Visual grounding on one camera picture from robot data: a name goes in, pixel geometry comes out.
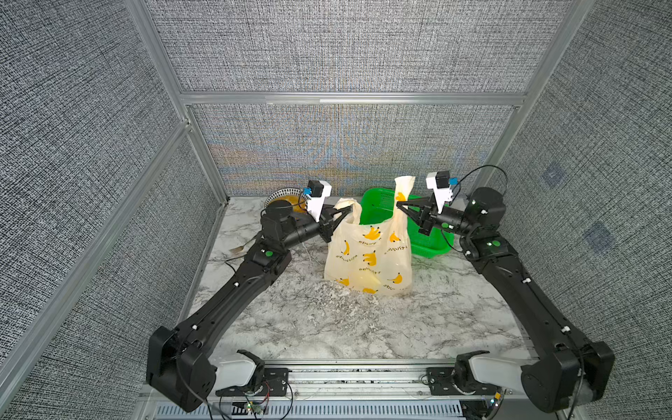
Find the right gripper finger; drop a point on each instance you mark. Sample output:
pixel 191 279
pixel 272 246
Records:
pixel 415 207
pixel 419 220

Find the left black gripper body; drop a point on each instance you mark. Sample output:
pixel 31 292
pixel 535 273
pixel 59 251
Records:
pixel 318 228

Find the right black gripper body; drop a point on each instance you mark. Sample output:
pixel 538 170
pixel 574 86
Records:
pixel 455 222

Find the banana print plastic bag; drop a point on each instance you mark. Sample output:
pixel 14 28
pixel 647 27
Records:
pixel 370 258

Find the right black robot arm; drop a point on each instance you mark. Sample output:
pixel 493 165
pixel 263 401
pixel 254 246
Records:
pixel 569 370

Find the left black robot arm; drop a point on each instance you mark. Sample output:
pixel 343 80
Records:
pixel 177 363

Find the patterned bowl with yellow food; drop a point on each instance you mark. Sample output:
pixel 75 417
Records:
pixel 295 198

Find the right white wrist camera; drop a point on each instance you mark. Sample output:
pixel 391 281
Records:
pixel 444 187

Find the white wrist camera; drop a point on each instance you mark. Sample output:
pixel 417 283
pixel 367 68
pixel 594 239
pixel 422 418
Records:
pixel 316 193
pixel 444 187

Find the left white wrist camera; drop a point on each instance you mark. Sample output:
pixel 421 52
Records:
pixel 316 193

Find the black handled fork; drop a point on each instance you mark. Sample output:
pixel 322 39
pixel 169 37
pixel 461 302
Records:
pixel 240 250

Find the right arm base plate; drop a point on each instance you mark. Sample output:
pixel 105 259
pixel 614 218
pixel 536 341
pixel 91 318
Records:
pixel 443 382

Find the aluminium front rail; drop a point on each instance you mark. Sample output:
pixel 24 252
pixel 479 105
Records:
pixel 353 389

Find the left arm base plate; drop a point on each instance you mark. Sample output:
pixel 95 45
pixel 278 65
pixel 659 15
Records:
pixel 257 380

